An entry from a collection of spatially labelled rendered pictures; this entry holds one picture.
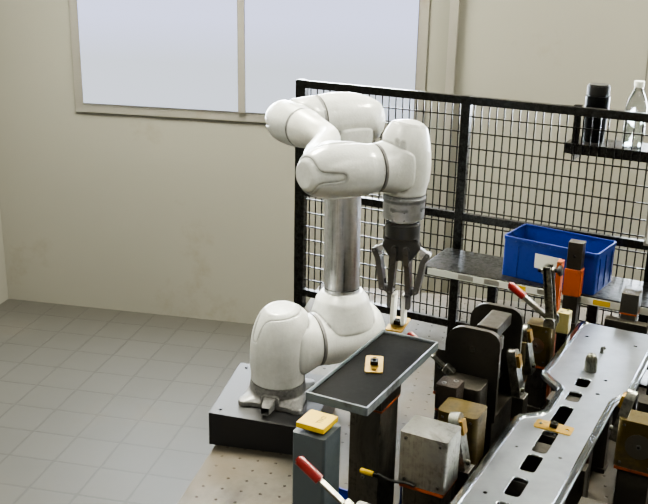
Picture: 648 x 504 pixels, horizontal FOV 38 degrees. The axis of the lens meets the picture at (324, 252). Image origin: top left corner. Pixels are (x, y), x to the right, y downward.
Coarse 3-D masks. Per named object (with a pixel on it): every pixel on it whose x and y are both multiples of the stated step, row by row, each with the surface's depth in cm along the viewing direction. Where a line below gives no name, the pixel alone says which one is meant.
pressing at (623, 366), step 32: (576, 352) 249; (608, 352) 249; (640, 352) 250; (608, 384) 231; (544, 416) 215; (576, 416) 215; (608, 416) 217; (512, 448) 201; (576, 448) 202; (480, 480) 189; (512, 480) 190; (544, 480) 189
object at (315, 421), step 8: (304, 416) 180; (312, 416) 180; (320, 416) 180; (328, 416) 180; (336, 416) 180; (296, 424) 178; (304, 424) 177; (312, 424) 177; (320, 424) 177; (328, 424) 177; (320, 432) 175
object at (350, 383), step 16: (384, 336) 216; (400, 336) 217; (368, 352) 208; (384, 352) 208; (400, 352) 208; (416, 352) 208; (352, 368) 200; (384, 368) 200; (400, 368) 200; (320, 384) 193; (336, 384) 193; (352, 384) 193; (368, 384) 193; (384, 384) 193; (352, 400) 186; (368, 400) 186
